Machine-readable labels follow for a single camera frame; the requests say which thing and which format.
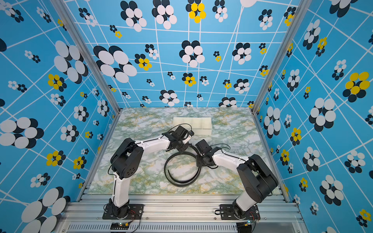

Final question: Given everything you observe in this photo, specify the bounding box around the black leather belt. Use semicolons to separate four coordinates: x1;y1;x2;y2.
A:
163;146;202;188

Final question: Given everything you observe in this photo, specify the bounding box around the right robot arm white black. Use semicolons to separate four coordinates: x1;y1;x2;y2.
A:
196;139;279;220

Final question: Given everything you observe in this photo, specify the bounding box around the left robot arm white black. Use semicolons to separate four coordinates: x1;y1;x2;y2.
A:
108;125;194;219

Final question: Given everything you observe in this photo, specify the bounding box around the white compartment storage box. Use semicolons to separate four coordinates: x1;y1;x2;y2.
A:
173;116;212;136

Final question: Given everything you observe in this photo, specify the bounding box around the right green circuit board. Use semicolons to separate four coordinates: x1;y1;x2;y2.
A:
236;222;253;233

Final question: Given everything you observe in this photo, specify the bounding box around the green circuit board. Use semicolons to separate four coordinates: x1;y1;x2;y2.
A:
110;222;130;231
236;222;253;233

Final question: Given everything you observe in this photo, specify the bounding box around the left green circuit board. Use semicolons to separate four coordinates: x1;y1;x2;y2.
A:
110;222;130;231

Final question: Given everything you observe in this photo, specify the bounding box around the left black camera cable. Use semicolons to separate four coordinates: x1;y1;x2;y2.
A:
167;123;193;137

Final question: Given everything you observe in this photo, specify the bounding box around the black camera cable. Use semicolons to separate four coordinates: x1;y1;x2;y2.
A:
209;143;232;152
167;123;193;137

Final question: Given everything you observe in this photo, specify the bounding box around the right black camera cable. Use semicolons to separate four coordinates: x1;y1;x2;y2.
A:
209;143;232;152

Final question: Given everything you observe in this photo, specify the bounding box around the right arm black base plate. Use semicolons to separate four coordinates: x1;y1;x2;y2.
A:
214;204;260;221

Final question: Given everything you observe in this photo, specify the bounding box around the aluminium front frame rail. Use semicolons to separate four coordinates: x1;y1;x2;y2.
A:
55;194;308;233

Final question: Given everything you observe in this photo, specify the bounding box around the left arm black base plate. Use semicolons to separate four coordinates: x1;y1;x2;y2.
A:
102;204;145;220

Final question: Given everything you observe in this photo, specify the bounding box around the left aluminium corner post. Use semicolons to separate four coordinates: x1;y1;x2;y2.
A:
51;1;120;114

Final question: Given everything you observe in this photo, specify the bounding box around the aluminium corner post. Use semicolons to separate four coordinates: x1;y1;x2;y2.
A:
51;1;120;114
252;0;312;116

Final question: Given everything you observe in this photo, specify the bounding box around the right aluminium corner post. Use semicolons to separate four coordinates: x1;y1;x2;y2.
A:
252;0;312;116

